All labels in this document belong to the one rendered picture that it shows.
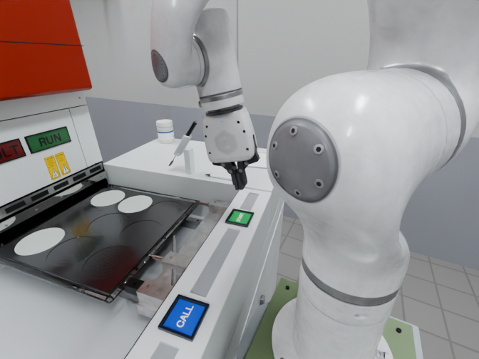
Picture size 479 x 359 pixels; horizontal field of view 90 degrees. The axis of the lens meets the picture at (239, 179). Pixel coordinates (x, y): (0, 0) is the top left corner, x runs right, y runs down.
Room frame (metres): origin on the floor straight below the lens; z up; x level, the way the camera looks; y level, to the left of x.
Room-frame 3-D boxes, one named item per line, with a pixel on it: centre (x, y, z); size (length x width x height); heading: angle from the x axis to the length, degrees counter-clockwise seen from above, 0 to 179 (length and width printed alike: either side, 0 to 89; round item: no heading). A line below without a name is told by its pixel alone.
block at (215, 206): (0.62, 0.05, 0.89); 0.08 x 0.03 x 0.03; 71
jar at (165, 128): (1.05, 0.33, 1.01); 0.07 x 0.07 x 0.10
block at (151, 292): (0.31, 0.16, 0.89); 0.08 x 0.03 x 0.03; 71
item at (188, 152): (0.73, 0.18, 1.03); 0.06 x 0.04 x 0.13; 71
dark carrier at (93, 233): (0.53, 0.36, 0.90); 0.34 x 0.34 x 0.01; 71
